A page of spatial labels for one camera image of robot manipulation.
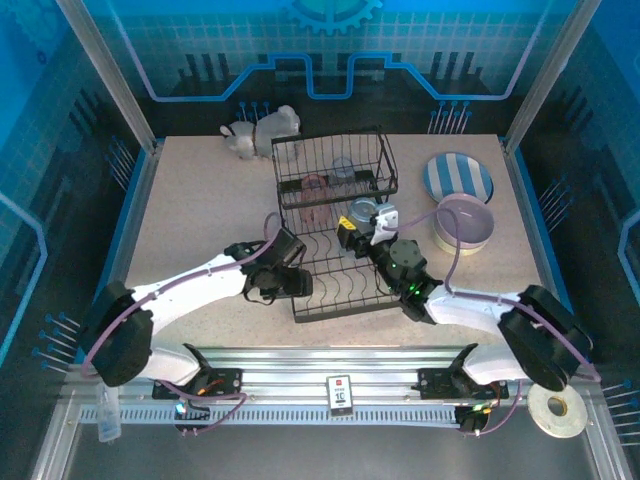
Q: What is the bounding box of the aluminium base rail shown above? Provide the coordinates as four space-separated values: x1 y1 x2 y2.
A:
59 345 604 409

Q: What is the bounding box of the pink transparent cup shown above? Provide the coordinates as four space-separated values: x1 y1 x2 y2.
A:
299 173 332 226

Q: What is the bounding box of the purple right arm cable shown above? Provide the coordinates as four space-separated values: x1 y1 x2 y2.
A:
397 207 601 439

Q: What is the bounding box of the small number label card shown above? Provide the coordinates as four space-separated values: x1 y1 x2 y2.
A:
325 374 355 418

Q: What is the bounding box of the clear plastic packet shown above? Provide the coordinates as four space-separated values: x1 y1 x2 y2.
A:
96 387 123 444

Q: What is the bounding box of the clear bluish cup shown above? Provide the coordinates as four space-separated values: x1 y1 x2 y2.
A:
330 156 358 185

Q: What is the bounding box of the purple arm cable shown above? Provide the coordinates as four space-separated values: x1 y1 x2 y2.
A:
397 207 601 439
81 212 284 436

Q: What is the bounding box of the grey tape roll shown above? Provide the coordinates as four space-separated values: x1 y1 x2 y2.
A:
527 382 589 440

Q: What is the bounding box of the lilac bowl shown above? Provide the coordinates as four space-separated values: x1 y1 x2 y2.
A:
432 193 496 250

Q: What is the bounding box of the black wire dish rack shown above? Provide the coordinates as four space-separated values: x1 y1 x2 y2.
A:
271 127 416 325

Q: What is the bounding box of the blue white striped plate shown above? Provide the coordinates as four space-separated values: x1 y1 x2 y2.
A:
422 153 496 206

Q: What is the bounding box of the pale green bowl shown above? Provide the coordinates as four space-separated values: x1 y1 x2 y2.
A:
432 233 490 259

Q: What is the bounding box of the white slotted cable duct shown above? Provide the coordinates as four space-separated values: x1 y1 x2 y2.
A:
79 405 464 426

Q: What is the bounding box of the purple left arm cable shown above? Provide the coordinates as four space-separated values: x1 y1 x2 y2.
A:
81 212 284 436

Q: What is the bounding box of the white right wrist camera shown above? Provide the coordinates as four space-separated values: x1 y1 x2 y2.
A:
370 203 402 246

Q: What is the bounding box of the aluminium frame post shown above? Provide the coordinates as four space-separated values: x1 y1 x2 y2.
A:
55 0 164 151
502 0 604 151

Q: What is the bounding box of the white grey plush dog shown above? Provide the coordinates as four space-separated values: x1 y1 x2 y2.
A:
219 104 302 161

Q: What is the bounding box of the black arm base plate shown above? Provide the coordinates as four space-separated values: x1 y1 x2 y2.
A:
152 367 245 401
417 367 509 401

